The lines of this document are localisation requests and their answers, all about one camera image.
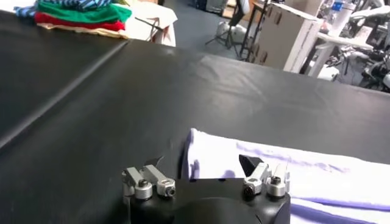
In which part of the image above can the small white robot base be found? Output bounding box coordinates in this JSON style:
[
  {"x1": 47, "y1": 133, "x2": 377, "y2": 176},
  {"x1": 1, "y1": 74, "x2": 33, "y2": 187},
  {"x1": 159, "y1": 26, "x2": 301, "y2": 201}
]
[{"x1": 216, "y1": 21, "x2": 248, "y2": 40}]

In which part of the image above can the white cloth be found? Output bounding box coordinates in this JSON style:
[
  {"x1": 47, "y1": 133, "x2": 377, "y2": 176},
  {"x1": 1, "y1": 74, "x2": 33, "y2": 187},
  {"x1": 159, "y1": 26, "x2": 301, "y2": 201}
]
[{"x1": 0, "y1": 0, "x2": 179, "y2": 48}]

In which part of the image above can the lavender t-shirt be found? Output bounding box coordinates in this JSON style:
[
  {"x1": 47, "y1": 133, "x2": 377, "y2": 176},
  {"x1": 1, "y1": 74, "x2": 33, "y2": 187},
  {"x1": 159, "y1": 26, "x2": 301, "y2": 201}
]
[{"x1": 181, "y1": 127, "x2": 390, "y2": 224}]

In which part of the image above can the red garment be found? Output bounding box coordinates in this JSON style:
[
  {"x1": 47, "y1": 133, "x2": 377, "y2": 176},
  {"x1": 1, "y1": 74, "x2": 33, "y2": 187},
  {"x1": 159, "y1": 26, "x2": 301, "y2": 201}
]
[{"x1": 34, "y1": 12, "x2": 126, "y2": 32}]

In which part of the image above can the stack of colourful clothes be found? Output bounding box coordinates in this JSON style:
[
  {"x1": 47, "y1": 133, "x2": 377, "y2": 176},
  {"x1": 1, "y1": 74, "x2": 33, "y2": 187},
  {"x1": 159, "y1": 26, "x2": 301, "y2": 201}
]
[{"x1": 36, "y1": 1, "x2": 133, "y2": 24}]

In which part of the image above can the blue striped garment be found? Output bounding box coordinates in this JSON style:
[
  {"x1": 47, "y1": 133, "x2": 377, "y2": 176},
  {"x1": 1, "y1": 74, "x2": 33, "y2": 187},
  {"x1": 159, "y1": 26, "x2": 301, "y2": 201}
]
[{"x1": 13, "y1": 0, "x2": 114, "y2": 18}]

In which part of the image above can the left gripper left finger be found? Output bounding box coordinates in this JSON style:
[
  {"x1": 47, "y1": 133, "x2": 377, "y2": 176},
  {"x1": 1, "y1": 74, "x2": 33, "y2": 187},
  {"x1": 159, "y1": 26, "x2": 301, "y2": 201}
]
[{"x1": 121, "y1": 156, "x2": 177, "y2": 201}]

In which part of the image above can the black cable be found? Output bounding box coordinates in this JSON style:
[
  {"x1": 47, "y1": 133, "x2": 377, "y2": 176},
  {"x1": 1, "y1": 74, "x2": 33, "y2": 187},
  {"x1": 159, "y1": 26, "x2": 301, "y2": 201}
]
[{"x1": 135, "y1": 16, "x2": 165, "y2": 42}]

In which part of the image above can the beige garment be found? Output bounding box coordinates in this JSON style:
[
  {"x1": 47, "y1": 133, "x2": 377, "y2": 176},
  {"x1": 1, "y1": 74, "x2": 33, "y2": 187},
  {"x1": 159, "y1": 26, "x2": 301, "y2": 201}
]
[{"x1": 36, "y1": 23, "x2": 130, "y2": 40}]

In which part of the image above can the black vinyl table cover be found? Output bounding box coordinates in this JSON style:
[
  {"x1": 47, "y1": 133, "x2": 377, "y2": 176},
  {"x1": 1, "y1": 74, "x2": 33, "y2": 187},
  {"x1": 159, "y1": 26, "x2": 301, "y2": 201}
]
[
  {"x1": 0, "y1": 39, "x2": 390, "y2": 224},
  {"x1": 0, "y1": 9, "x2": 129, "y2": 147}
]

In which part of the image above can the tall white cardboard box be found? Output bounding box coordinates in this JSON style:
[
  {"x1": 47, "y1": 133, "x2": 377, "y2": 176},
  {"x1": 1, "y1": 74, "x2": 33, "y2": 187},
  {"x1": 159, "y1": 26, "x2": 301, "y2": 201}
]
[{"x1": 252, "y1": 1, "x2": 324, "y2": 74}]

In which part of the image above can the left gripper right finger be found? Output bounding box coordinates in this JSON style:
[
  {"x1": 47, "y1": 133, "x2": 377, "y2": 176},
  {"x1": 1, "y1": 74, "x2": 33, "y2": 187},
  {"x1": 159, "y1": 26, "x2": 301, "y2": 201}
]
[{"x1": 238, "y1": 154, "x2": 291, "y2": 198}]

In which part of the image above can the white standing desk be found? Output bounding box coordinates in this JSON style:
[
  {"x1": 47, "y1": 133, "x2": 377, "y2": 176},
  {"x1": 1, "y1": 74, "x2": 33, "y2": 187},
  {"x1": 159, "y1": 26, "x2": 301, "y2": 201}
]
[{"x1": 306, "y1": 30, "x2": 375, "y2": 82}]

